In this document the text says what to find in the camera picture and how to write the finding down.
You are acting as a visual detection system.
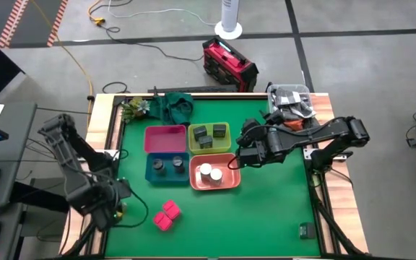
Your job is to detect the white tower fan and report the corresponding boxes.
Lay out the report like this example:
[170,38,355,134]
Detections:
[214,0,243,40]

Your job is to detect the black orange striped floor mat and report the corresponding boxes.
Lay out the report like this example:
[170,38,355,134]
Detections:
[0,0,68,48]

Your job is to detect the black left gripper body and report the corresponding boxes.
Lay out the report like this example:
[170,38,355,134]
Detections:
[115,178,134,201]

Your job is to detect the grey white checked cloth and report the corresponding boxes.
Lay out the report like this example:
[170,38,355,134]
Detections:
[271,88,317,118]

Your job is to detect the small succulent plant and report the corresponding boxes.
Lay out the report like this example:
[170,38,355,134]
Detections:
[120,96,151,124]

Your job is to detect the red spice tin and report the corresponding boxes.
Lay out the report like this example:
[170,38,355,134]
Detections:
[162,199,182,220]

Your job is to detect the dark green cloth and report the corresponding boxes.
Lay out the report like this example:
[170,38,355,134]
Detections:
[148,92,195,126]

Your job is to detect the yellow extension cord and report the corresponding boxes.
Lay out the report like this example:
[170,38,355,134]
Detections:
[30,0,121,120]

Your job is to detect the grey desk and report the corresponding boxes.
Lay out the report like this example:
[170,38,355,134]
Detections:
[0,102,38,260]

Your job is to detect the pink blocks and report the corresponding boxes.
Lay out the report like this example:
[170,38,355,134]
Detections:
[152,211,174,232]

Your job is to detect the white-lid spice jar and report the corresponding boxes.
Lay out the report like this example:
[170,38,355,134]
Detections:
[209,168,224,186]
[199,162,213,183]

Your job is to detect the orange cloth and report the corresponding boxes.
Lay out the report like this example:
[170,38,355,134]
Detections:
[283,118,305,131]

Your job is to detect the black coiled floor cable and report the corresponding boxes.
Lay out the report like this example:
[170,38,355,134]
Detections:
[102,81,129,95]

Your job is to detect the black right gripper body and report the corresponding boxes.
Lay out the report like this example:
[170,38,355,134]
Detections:
[235,143,268,170]

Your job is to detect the clear plastic storage container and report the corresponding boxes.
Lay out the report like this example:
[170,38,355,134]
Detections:
[266,83,321,126]

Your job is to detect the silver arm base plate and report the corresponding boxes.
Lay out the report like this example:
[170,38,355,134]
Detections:
[303,147,348,163]

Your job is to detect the orange plastic bin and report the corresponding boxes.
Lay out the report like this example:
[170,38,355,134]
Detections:
[188,152,242,191]

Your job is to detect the yellow-green plastic bin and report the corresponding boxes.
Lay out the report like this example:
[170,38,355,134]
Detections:
[188,121,233,155]

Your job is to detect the dark cylinder weights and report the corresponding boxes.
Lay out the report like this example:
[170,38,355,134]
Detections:
[171,155,186,174]

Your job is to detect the red and black toolbox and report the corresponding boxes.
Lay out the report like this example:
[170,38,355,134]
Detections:
[201,35,260,93]

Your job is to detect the pink plastic bin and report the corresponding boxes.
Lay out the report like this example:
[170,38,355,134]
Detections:
[144,124,188,154]

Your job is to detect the blue plastic bin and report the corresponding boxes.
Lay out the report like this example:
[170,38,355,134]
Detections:
[144,151,191,188]

